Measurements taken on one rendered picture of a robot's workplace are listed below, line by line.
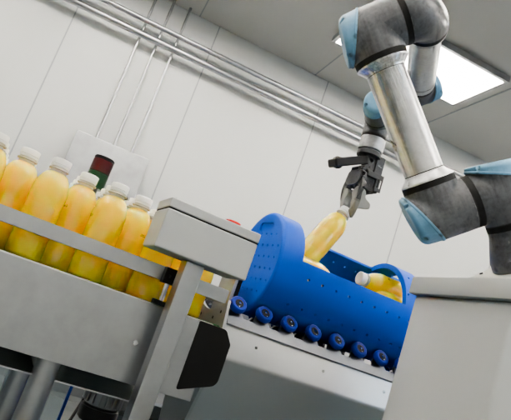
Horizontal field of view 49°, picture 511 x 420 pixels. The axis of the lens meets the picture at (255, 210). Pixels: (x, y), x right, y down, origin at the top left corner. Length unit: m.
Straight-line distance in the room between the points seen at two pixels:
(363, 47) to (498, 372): 0.69
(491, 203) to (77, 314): 0.86
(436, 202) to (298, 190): 3.99
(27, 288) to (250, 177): 4.00
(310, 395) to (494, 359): 0.54
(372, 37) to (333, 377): 0.83
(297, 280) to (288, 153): 3.83
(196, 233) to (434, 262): 4.87
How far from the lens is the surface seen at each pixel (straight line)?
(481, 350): 1.12
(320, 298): 1.44
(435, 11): 1.31
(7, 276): 1.14
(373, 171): 1.69
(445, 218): 1.22
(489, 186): 1.24
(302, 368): 1.45
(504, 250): 1.27
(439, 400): 1.18
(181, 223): 1.08
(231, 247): 1.11
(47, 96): 4.90
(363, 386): 1.56
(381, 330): 1.57
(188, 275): 1.11
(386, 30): 1.26
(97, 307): 1.16
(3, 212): 1.16
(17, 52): 5.02
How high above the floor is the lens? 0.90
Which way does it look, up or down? 12 degrees up
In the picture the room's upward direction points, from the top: 19 degrees clockwise
